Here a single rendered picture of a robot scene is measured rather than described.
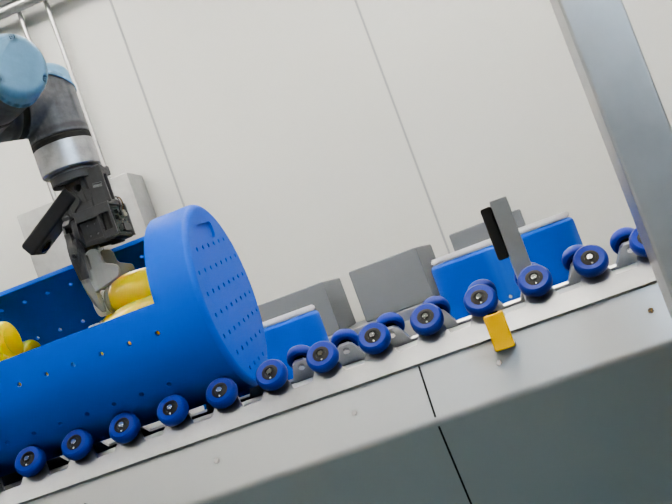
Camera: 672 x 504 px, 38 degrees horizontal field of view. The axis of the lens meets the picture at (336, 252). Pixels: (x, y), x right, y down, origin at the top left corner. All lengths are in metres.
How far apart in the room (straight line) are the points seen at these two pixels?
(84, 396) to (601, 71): 0.81
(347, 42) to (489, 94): 0.73
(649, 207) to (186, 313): 0.62
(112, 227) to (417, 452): 0.55
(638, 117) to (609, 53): 0.07
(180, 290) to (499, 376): 0.44
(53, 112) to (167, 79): 3.48
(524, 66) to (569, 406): 3.54
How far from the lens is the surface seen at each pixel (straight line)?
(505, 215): 1.34
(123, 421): 1.40
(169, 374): 1.35
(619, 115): 1.04
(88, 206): 1.49
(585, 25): 1.05
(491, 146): 4.66
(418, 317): 1.28
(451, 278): 1.78
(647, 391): 1.29
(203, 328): 1.31
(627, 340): 1.27
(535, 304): 1.28
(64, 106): 1.50
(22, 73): 1.33
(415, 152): 4.67
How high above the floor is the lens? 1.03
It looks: 3 degrees up
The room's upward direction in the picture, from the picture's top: 20 degrees counter-clockwise
